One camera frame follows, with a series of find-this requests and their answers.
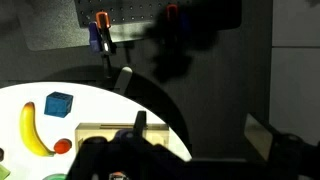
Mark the dark perforated mounting plate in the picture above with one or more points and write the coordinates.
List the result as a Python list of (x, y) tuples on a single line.
[(140, 10)]

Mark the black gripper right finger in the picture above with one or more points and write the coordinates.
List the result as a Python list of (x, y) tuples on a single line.
[(261, 136)]

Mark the wooden tray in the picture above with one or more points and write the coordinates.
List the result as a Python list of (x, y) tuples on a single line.
[(156, 135)]

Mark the yellow banana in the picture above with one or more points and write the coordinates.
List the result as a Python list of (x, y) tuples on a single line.
[(28, 133)]

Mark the pale grey panel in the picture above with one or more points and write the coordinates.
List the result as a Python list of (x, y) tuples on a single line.
[(295, 83)]

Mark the small red tomato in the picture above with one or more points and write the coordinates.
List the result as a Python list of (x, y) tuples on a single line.
[(62, 146)]

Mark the translucent green cup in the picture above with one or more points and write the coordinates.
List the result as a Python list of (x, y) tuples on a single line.
[(55, 177)]

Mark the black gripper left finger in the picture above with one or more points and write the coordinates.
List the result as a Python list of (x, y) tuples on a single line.
[(140, 123)]

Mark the blue block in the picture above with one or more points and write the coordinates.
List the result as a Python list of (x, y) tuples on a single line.
[(58, 105)]

